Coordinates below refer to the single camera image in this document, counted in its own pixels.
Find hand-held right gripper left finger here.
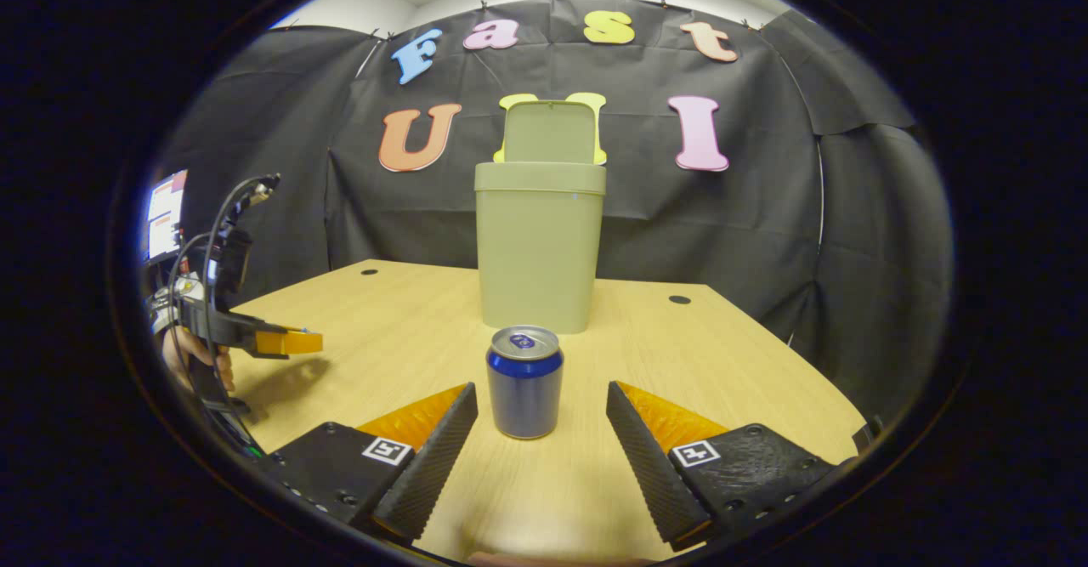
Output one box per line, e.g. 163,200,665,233
259,382,479,544

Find green desktop garbage bin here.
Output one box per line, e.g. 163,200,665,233
474,99,608,335

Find black backdrop cloth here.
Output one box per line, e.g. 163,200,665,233
157,0,953,419

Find wooden desktop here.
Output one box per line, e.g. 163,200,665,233
223,259,866,566

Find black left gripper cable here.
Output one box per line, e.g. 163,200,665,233
166,174,281,457

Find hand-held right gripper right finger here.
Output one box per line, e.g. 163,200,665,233
606,380,838,551

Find computer monitor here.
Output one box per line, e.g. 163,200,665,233
144,169,188,262

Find white side table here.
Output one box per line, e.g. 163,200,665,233
146,274,209,334

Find blue pop can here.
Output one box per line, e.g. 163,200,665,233
486,325,564,440

